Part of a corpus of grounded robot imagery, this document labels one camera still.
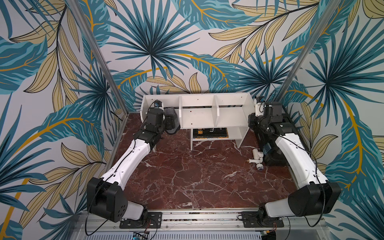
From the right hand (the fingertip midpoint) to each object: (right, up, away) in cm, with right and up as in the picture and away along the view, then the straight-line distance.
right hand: (251, 115), depth 80 cm
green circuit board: (-56, -59, -8) cm, 82 cm away
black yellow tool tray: (-21, -10, +11) cm, 25 cm away
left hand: (-45, -2, +1) cm, 45 cm away
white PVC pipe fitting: (+10, -26, +15) cm, 32 cm away
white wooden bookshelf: (-22, 0, +5) cm, 22 cm away
